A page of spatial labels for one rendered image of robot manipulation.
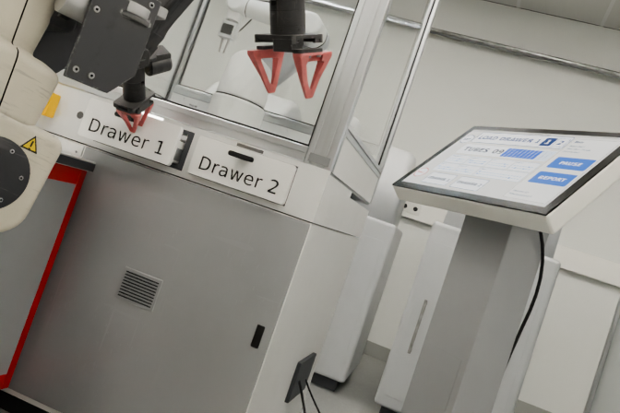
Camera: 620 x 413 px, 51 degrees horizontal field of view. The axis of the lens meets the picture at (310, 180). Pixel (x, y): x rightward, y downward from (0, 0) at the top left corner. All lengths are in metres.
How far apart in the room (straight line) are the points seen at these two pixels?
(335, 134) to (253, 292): 0.48
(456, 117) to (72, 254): 3.56
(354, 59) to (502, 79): 3.35
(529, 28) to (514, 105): 0.60
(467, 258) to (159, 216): 0.84
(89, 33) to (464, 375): 1.04
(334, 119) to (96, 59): 0.89
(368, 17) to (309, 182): 0.48
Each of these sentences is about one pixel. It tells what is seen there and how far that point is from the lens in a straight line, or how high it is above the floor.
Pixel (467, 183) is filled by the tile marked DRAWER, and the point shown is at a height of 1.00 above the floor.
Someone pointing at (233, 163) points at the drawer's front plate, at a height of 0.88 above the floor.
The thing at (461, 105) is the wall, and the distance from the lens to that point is 5.03.
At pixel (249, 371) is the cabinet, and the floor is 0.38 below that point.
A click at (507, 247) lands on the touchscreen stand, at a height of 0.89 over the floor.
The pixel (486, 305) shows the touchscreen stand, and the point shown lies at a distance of 1.52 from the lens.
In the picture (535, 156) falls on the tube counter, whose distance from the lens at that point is 1.56.
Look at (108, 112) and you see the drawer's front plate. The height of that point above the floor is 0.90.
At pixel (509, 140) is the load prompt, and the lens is 1.68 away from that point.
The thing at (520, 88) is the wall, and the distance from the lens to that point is 5.06.
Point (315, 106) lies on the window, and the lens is 1.79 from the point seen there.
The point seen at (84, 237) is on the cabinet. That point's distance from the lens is 1.97.
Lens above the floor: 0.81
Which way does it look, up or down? 3 degrees up
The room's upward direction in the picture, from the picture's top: 19 degrees clockwise
